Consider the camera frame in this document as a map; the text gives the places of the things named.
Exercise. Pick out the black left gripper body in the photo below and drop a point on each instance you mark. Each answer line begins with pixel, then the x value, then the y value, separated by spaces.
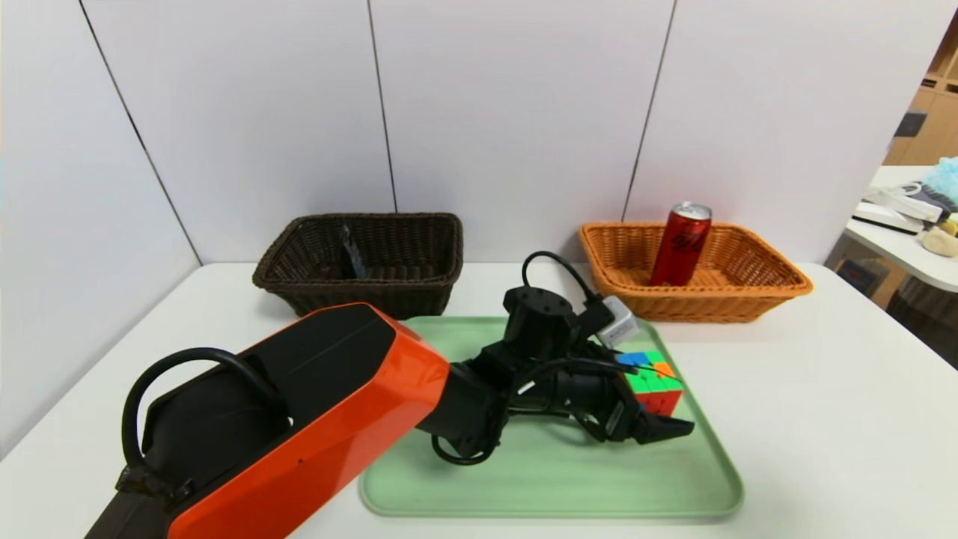
pixel 620 424

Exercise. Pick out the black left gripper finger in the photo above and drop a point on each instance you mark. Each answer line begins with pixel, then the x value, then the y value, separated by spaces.
pixel 662 429

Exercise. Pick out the multicoloured puzzle cube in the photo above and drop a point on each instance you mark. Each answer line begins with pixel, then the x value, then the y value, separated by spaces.
pixel 658 389

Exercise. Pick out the red soda can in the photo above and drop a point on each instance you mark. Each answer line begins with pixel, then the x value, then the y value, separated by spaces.
pixel 681 247

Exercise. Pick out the black cosmetic tube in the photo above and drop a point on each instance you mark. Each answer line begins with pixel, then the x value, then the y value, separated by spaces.
pixel 354 254

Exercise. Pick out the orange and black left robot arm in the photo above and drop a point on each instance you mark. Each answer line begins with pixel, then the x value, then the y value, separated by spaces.
pixel 322 404

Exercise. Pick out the orange wicker basket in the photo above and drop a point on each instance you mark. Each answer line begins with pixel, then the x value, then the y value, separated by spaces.
pixel 748 292

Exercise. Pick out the dark brown wicker basket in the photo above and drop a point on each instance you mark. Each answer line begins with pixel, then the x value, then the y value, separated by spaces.
pixel 404 262

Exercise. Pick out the light green plastic tray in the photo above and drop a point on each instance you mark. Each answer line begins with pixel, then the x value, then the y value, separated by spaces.
pixel 539 479

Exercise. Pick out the white side table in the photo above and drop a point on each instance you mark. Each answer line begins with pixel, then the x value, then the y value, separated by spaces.
pixel 898 254

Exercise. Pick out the beige plush toy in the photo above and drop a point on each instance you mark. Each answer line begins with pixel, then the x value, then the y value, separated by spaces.
pixel 941 241

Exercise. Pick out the light blue fluffy duster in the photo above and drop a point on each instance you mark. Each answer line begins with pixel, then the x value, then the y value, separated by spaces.
pixel 943 183

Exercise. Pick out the wooden shelving unit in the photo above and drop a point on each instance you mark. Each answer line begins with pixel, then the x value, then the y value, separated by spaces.
pixel 935 112

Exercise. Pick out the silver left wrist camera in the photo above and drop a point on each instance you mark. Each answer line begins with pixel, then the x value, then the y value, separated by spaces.
pixel 620 322

